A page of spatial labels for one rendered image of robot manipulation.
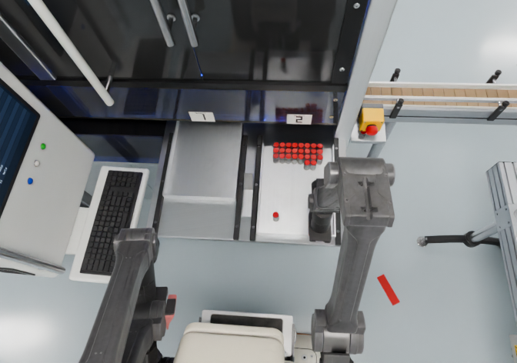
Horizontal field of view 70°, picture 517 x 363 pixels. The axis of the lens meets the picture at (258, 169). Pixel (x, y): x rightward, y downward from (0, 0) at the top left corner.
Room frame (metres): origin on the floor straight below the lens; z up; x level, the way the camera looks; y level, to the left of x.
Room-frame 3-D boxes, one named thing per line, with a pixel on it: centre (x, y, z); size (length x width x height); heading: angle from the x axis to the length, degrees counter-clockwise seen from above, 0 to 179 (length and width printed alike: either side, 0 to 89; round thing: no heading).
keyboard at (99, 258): (0.47, 0.57, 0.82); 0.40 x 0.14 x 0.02; 167
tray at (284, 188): (0.46, -0.12, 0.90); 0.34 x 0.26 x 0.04; 169
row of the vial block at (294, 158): (0.57, -0.15, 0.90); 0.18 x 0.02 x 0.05; 79
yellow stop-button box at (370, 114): (0.65, -0.41, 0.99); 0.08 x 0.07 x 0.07; 169
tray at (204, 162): (0.64, 0.19, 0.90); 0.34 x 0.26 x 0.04; 169
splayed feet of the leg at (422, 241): (0.34, -1.07, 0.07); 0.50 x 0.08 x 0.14; 79
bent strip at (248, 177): (0.46, 0.05, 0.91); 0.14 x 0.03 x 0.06; 170
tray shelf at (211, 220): (0.54, 0.03, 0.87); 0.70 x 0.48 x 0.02; 79
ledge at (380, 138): (0.68, -0.44, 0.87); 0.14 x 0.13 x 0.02; 169
